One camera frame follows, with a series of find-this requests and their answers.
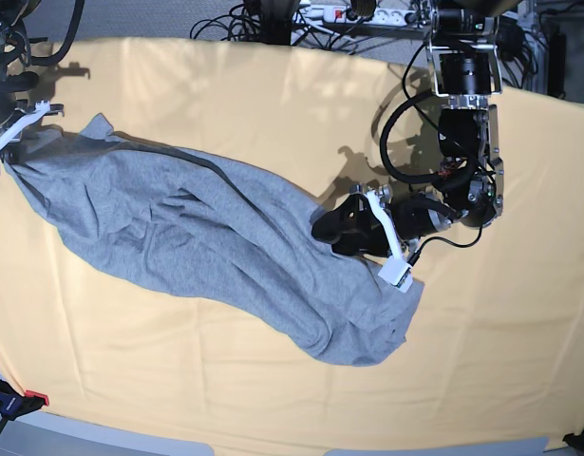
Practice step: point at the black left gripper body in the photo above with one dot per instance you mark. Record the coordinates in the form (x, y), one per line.
(415, 215)

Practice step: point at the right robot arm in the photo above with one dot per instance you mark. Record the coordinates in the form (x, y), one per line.
(16, 57)

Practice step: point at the blue red clamp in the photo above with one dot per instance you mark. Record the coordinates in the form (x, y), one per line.
(13, 405)

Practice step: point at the white power strip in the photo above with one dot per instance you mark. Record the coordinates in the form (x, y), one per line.
(341, 18)

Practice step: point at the yellow table cloth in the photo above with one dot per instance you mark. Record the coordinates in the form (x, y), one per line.
(494, 353)

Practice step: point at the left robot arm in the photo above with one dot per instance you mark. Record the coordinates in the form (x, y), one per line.
(460, 43)

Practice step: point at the grey t-shirt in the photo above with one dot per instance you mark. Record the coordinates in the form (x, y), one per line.
(192, 224)

